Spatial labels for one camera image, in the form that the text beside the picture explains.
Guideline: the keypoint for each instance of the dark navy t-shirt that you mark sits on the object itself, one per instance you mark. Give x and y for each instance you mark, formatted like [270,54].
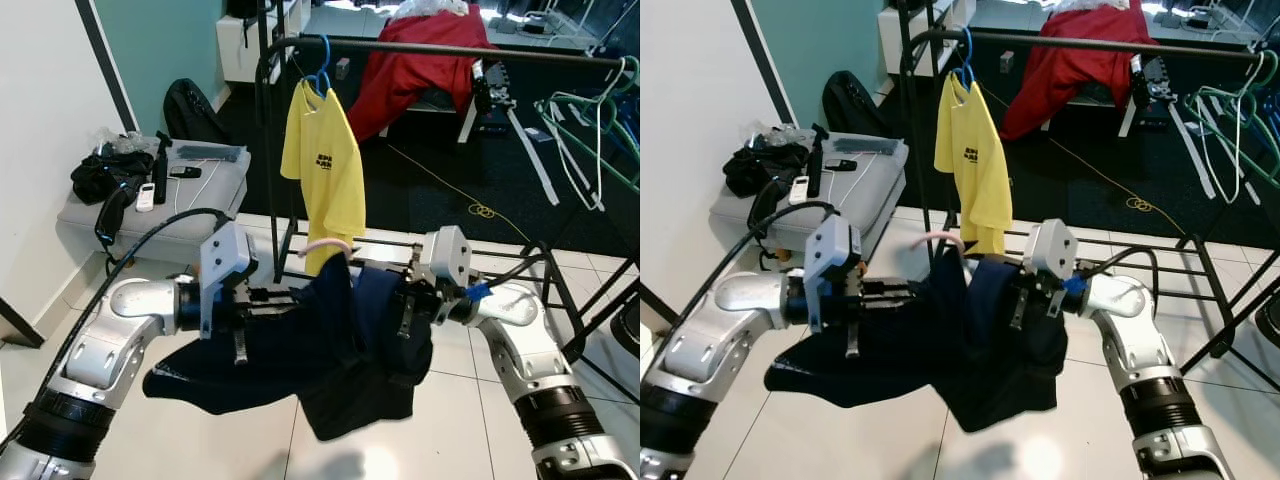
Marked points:
[960,345]
[330,350]

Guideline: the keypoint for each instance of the salmon pink hanger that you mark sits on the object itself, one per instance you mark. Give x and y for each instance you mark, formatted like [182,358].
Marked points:
[325,243]
[940,235]

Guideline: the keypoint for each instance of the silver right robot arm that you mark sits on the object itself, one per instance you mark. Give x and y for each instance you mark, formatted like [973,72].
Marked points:
[1140,335]
[520,340]

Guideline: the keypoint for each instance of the blue plastic hanger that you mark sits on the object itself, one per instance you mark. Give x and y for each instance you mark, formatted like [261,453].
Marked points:
[326,60]
[968,50]

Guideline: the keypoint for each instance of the white remote control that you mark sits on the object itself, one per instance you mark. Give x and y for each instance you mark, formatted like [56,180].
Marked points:
[798,190]
[145,198]

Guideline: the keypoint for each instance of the yellow t-shirt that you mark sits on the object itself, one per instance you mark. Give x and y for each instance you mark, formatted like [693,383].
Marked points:
[975,170]
[330,180]

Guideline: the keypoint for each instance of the black spray bottle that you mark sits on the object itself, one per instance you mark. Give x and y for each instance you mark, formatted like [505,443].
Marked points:
[161,172]
[819,163]

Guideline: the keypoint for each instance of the grey flat pack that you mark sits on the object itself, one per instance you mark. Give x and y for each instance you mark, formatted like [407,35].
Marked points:
[870,146]
[210,152]

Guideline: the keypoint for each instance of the black backpack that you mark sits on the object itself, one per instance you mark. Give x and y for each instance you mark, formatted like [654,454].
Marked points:
[195,112]
[853,103]

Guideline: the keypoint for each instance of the red cloth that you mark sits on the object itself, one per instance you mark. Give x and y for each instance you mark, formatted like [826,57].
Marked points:
[420,70]
[1070,65]

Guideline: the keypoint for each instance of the small grey box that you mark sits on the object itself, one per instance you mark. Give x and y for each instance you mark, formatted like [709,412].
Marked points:
[343,68]

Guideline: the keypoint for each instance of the black metal clothes rack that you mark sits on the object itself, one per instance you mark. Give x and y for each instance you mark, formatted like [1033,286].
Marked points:
[1100,43]
[420,48]

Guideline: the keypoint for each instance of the white shelf unit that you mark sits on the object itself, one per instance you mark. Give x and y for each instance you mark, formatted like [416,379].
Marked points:
[245,40]
[910,35]

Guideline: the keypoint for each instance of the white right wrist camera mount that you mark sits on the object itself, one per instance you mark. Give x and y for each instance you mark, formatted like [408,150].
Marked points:
[1055,248]
[448,255]

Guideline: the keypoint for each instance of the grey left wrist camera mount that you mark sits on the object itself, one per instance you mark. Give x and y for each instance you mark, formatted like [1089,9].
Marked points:
[225,255]
[832,248]

